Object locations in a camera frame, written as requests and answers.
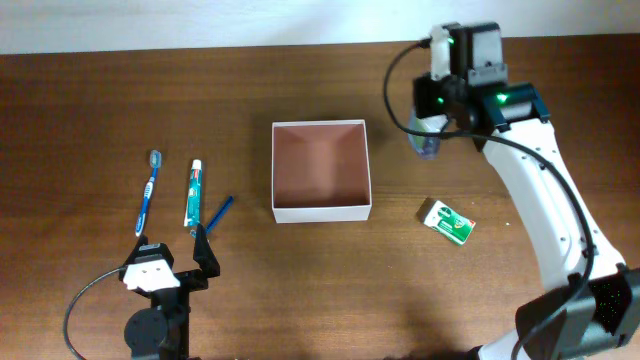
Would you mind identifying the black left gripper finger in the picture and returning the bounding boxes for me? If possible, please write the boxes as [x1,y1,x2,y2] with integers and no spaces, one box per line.
[123,235,174,272]
[193,224,220,278]

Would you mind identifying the clear pump spray bottle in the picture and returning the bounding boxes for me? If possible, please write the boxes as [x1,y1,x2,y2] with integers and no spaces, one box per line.
[408,109,448,160]

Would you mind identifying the green white Dettol soap box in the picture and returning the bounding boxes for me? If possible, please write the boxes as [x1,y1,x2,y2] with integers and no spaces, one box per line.
[416,198,476,246]

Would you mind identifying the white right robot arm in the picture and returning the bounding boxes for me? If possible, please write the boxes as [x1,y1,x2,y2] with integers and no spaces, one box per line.
[414,22,639,359]

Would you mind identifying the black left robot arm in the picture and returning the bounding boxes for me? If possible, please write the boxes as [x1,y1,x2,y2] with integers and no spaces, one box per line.
[119,225,221,359]

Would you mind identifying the teal toothpaste tube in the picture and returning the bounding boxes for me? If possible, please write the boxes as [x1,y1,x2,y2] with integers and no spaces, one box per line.
[184,159,202,227]

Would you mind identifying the blue disposable razor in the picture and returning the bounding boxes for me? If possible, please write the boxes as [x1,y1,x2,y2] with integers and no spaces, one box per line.
[205,196,235,234]

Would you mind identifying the blue white toothbrush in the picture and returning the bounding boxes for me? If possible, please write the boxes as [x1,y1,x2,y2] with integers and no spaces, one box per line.
[135,150,162,237]

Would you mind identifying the white cardboard box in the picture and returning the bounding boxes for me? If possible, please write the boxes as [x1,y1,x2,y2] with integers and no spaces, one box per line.
[271,119,373,224]

